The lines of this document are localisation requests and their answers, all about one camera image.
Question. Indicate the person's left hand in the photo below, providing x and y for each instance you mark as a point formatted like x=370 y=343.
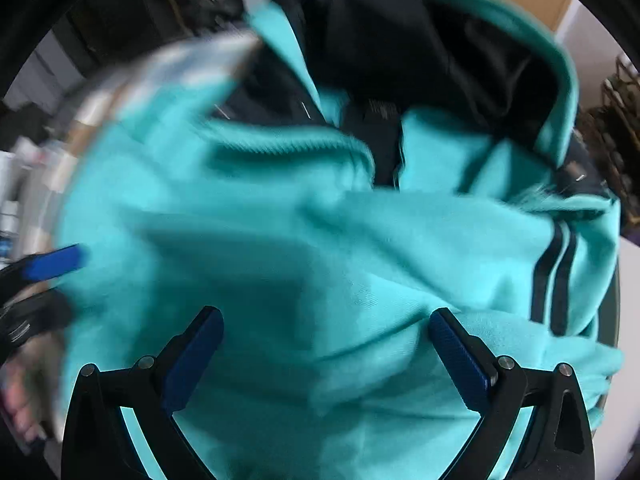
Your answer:
x=25 y=410

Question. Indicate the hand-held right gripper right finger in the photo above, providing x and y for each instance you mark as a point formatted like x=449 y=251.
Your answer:
x=460 y=365

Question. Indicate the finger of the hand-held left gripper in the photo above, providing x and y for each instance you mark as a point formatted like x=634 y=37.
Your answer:
x=55 y=262
x=35 y=317

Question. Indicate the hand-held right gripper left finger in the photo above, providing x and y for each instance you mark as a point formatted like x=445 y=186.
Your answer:
x=192 y=365

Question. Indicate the teal zip hoodie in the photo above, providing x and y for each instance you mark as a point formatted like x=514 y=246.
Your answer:
x=300 y=260

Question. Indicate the wooden shoe rack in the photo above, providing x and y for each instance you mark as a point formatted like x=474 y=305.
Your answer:
x=615 y=135

